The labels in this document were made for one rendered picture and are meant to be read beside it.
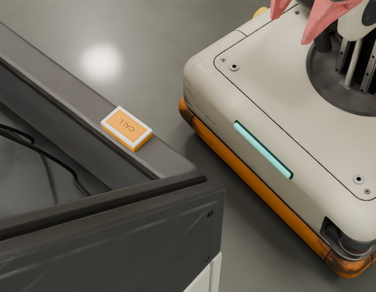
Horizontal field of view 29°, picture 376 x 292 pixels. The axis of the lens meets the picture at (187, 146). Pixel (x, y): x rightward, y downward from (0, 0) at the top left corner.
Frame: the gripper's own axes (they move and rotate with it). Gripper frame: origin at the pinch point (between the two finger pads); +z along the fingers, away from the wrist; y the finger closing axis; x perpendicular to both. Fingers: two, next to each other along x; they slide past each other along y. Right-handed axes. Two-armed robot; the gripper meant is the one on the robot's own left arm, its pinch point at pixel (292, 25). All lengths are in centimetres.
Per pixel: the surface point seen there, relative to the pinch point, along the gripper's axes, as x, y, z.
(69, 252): -38.6, 12.8, 6.7
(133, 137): -18.1, -1.1, 13.0
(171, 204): -24.7, 10.7, 9.1
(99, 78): 61, -79, 81
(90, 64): 62, -85, 80
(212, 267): -7.0, 9.8, 28.9
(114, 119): -18.2, -4.4, 13.1
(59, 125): -17.7, -12.3, 20.9
